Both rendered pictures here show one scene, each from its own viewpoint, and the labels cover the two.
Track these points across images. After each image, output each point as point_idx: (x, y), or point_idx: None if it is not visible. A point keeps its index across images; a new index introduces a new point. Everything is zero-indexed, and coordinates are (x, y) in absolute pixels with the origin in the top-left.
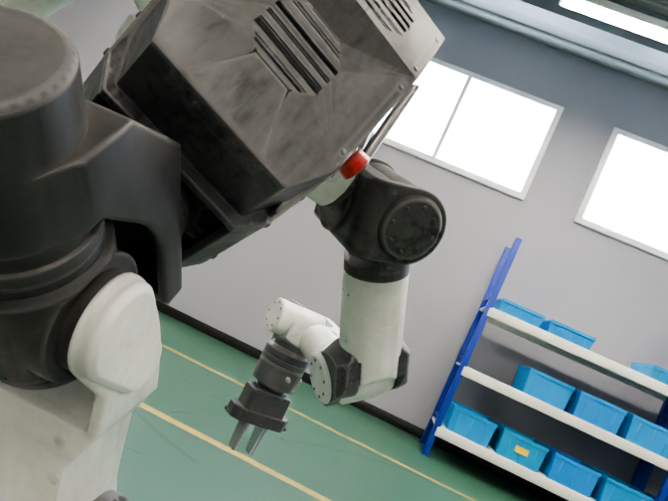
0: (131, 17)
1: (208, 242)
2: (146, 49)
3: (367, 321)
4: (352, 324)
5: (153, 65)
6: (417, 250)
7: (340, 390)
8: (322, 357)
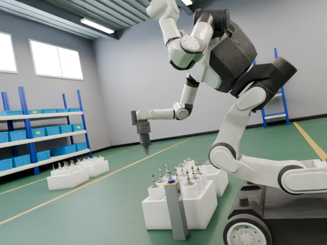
0: (213, 45)
1: None
2: (256, 55)
3: (195, 95)
4: (193, 97)
5: (254, 57)
6: None
7: (190, 112)
8: (184, 109)
